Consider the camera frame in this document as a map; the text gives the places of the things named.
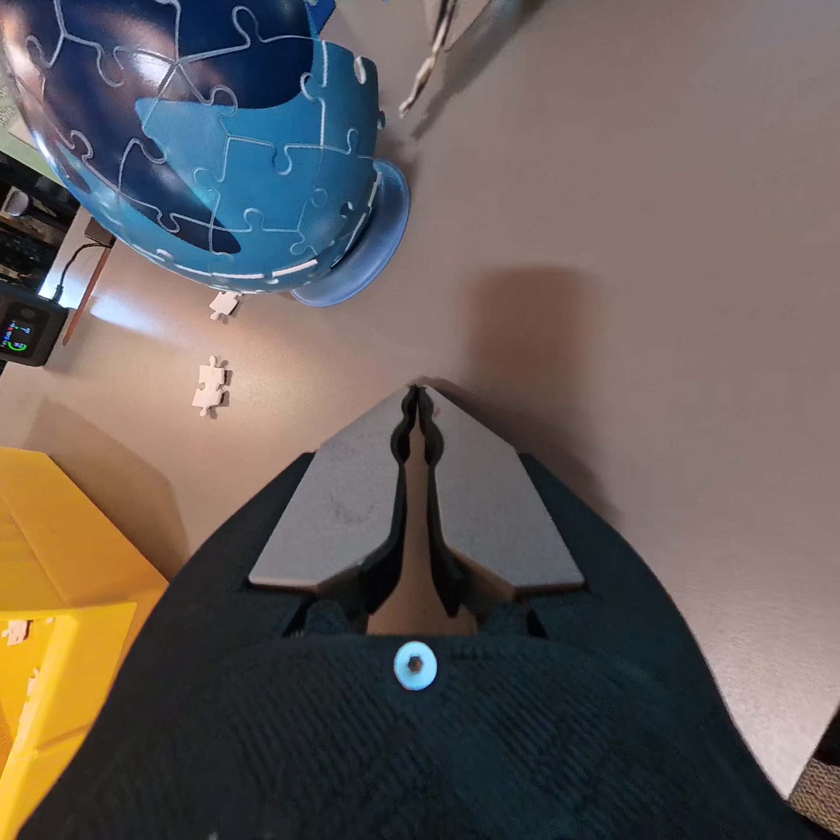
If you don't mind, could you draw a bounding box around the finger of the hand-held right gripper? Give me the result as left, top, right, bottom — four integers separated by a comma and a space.
398, 0, 549, 126

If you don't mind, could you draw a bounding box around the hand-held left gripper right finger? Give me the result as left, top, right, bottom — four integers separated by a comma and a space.
419, 385, 586, 618

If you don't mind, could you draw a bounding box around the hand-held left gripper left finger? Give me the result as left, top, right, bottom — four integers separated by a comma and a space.
247, 384, 418, 614

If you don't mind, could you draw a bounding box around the blue puzzle ball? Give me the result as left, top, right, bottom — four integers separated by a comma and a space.
0, 0, 388, 294

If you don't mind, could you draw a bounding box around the translucent blue ball stand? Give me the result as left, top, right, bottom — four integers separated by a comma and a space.
289, 161, 411, 308

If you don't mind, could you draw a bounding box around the yellow plastic bin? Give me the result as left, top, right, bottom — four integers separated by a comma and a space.
0, 446, 170, 840

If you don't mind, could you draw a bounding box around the thin brown stick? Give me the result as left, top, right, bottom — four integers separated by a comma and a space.
62, 246, 114, 347

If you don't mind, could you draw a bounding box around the grey power bank with display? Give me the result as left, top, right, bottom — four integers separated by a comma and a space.
0, 283, 68, 367

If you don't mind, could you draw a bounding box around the dark background shelf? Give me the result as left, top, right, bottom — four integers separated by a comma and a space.
0, 151, 83, 290

